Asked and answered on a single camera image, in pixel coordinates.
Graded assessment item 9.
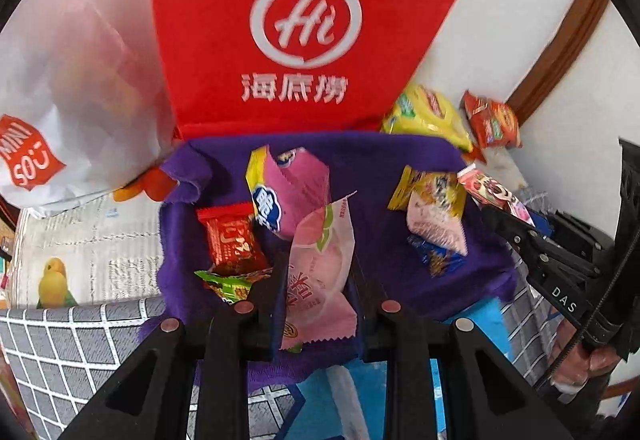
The white red snack packet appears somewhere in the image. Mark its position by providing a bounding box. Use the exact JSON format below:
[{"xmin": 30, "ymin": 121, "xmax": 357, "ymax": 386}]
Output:
[{"xmin": 407, "ymin": 192, "xmax": 468, "ymax": 256}]

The blue tissue pack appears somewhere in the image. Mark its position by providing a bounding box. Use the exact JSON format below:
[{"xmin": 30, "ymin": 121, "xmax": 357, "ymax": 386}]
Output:
[{"xmin": 275, "ymin": 298, "xmax": 511, "ymax": 440}]

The person's right hand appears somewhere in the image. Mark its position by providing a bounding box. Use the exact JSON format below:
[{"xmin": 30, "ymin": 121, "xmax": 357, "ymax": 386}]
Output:
[{"xmin": 550, "ymin": 320, "xmax": 620, "ymax": 394}]

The small red snack packet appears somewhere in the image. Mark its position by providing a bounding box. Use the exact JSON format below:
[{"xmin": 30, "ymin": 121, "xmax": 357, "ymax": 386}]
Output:
[{"xmin": 196, "ymin": 202, "xmax": 269, "ymax": 276}]

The blue snack packet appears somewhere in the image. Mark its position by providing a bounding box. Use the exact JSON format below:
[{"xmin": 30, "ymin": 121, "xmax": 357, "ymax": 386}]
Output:
[{"xmin": 407, "ymin": 234, "xmax": 466, "ymax": 278}]

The pink large snack bag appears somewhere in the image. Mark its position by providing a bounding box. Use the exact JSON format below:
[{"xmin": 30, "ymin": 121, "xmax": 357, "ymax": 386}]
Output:
[{"xmin": 245, "ymin": 145, "xmax": 330, "ymax": 241}]

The yellow triangular snack packet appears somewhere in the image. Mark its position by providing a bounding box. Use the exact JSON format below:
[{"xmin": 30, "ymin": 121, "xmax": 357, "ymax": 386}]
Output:
[{"xmin": 387, "ymin": 166, "xmax": 466, "ymax": 218}]

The red paper Haidilao bag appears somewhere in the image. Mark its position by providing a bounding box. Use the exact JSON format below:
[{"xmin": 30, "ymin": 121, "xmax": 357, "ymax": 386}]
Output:
[{"xmin": 152, "ymin": 0, "xmax": 456, "ymax": 139}]

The white Miniso plastic bag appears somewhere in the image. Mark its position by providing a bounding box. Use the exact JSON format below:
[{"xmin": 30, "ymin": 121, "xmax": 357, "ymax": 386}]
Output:
[{"xmin": 1, "ymin": 0, "xmax": 174, "ymax": 214}]

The green snack packet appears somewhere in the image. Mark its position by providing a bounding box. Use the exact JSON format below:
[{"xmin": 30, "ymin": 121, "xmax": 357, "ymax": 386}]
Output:
[{"xmin": 194, "ymin": 268, "xmax": 272, "ymax": 304}]

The orange chips bag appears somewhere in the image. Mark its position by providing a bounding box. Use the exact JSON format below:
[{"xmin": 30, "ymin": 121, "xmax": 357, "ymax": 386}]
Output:
[{"xmin": 462, "ymin": 90, "xmax": 522, "ymax": 148}]

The yellow chips bag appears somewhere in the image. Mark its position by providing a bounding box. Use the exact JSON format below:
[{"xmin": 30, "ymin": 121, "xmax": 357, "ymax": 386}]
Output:
[{"xmin": 381, "ymin": 84, "xmax": 473, "ymax": 153}]

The purple towel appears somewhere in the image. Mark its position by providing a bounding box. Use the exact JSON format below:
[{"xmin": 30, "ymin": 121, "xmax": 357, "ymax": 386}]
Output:
[{"xmin": 139, "ymin": 131, "xmax": 519, "ymax": 390}]

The brown wooden door frame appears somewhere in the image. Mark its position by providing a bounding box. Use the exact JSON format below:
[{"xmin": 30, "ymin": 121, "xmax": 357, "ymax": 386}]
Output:
[{"xmin": 506, "ymin": 0, "xmax": 610, "ymax": 125}]

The colourful pink candy packet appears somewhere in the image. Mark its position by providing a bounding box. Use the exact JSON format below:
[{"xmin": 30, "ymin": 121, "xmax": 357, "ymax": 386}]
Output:
[{"xmin": 457, "ymin": 164, "xmax": 535, "ymax": 226}]

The grey checked tablecloth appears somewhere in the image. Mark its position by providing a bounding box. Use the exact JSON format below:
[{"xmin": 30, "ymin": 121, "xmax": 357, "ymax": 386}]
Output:
[{"xmin": 0, "ymin": 188, "xmax": 566, "ymax": 440}]

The light pink peach packet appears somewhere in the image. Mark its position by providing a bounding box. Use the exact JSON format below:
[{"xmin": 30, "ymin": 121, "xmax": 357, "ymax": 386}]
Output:
[{"xmin": 281, "ymin": 196, "xmax": 357, "ymax": 350}]

